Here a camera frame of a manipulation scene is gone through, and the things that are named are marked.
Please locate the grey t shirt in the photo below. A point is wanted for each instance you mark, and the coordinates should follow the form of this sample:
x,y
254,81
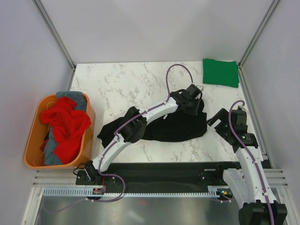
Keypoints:
x,y
77,98

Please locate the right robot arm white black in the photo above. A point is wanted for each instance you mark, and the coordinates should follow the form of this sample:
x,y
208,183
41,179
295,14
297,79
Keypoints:
x,y
257,203

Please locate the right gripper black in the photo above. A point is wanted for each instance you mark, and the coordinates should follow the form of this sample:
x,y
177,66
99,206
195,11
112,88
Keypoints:
x,y
223,116

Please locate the folded green t shirt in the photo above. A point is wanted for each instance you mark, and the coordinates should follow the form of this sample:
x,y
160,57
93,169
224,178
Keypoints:
x,y
223,73

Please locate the white slotted cable duct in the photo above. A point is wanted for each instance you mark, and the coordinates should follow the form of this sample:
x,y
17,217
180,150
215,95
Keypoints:
x,y
93,192

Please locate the black t shirt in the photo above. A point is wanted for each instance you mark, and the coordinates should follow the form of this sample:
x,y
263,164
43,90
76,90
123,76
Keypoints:
x,y
175,127

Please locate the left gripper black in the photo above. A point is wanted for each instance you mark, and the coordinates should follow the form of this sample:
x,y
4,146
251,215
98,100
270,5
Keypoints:
x,y
195,111

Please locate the aluminium frame post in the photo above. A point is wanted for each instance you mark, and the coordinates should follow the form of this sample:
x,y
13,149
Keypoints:
x,y
48,21
264,22

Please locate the orange plastic basket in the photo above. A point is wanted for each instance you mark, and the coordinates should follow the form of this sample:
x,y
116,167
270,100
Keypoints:
x,y
33,154

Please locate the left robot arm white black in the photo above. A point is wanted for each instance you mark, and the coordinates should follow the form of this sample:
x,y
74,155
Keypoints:
x,y
135,122

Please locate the left aluminium frame post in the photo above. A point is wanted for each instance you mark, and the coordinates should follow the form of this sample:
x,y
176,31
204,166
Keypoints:
x,y
48,21

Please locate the right aluminium frame post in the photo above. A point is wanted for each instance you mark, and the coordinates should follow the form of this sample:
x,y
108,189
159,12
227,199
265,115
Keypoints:
x,y
264,22

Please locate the red t shirt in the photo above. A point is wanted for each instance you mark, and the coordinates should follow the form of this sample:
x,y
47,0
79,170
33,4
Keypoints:
x,y
68,126

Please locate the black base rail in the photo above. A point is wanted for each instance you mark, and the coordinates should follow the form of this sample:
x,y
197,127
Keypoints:
x,y
161,177

